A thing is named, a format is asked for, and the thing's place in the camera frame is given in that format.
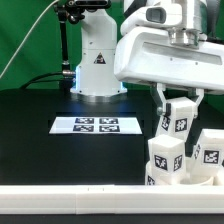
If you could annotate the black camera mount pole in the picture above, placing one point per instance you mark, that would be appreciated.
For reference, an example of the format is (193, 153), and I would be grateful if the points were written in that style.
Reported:
(68, 75)

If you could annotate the white barrier rail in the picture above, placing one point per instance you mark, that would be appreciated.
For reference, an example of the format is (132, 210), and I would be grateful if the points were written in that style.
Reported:
(99, 199)
(219, 178)

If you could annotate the white front barrier rail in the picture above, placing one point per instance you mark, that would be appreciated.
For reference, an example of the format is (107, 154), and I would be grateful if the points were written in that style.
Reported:
(99, 199)

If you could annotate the white round stool seat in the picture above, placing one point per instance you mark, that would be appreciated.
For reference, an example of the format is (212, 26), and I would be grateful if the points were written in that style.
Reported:
(188, 179)

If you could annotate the paper sheet with markers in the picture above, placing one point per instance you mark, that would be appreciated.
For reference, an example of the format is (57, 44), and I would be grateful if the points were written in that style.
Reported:
(95, 125)

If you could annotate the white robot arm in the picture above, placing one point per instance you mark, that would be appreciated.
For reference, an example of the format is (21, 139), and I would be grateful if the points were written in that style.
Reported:
(164, 45)

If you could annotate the black camera on mount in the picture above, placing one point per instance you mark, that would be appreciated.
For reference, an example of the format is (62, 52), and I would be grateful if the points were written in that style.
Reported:
(89, 4)

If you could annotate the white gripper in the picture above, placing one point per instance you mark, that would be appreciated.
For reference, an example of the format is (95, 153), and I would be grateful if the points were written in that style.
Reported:
(167, 44)

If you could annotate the white right barrier rail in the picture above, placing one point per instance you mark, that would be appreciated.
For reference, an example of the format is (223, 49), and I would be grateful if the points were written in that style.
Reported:
(219, 178)

